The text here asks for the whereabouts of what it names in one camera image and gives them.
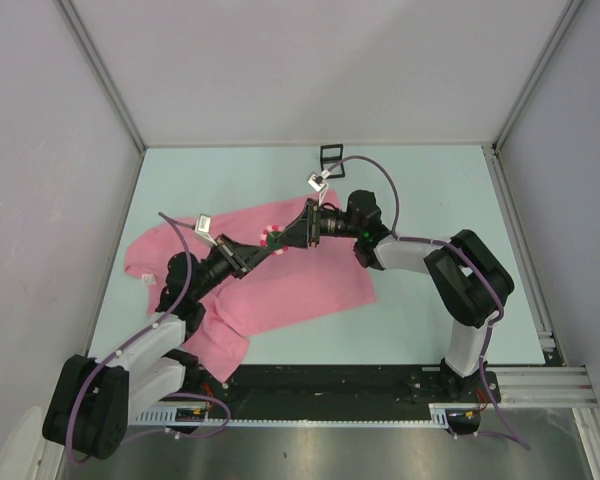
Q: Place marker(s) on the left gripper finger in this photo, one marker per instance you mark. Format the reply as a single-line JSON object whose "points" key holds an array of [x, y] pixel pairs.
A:
{"points": [[249, 260], [234, 247]]}

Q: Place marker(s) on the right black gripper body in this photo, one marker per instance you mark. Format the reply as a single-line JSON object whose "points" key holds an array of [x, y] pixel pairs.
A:
{"points": [[328, 223]]}

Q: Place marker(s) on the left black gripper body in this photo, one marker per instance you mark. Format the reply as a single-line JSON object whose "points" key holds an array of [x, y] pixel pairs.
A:
{"points": [[215, 269]]}

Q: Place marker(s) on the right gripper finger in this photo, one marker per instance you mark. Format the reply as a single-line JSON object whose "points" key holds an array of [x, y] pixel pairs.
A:
{"points": [[308, 215], [296, 234]]}

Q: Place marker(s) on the plush flower brooch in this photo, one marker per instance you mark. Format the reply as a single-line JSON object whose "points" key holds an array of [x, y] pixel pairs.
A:
{"points": [[270, 238]]}

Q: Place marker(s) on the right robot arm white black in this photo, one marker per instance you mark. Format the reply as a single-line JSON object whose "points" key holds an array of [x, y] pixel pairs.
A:
{"points": [[472, 284]]}

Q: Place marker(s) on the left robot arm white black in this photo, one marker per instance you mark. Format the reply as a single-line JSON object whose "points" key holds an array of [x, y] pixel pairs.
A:
{"points": [[95, 399]]}

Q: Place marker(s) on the white garment label tag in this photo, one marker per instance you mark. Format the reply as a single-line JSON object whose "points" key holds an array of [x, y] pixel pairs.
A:
{"points": [[147, 279]]}

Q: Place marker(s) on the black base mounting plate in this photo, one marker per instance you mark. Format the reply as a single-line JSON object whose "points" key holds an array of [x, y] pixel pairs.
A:
{"points": [[343, 393]]}

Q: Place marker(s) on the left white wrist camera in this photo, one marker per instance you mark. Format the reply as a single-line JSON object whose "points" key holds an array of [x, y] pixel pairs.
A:
{"points": [[202, 230]]}

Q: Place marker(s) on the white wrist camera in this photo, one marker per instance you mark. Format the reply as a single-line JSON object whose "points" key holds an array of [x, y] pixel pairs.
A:
{"points": [[202, 230], [318, 181]]}

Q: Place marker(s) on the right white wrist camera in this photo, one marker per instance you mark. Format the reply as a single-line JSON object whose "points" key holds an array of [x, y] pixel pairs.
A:
{"points": [[318, 181]]}

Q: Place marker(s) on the white slotted cable duct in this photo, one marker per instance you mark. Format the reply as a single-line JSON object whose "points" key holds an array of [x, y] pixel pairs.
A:
{"points": [[173, 415]]}

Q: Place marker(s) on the right aluminium frame rail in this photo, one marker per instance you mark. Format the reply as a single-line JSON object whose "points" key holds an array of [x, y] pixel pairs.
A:
{"points": [[533, 290]]}

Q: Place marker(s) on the aluminium frame rail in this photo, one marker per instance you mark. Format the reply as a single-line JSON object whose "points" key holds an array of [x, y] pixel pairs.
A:
{"points": [[518, 385], [533, 290]]}

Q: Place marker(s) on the left corner aluminium post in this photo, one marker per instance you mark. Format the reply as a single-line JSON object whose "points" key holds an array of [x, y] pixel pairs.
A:
{"points": [[95, 61]]}

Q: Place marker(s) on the corner aluminium post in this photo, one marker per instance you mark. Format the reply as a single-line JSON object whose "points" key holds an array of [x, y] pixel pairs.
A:
{"points": [[95, 61], [556, 38]]}

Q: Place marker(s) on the front aluminium frame rail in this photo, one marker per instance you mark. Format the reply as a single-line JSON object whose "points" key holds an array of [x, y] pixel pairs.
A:
{"points": [[518, 385]]}

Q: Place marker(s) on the right corner aluminium post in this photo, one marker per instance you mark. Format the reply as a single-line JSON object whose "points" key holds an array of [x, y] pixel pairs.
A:
{"points": [[556, 38]]}

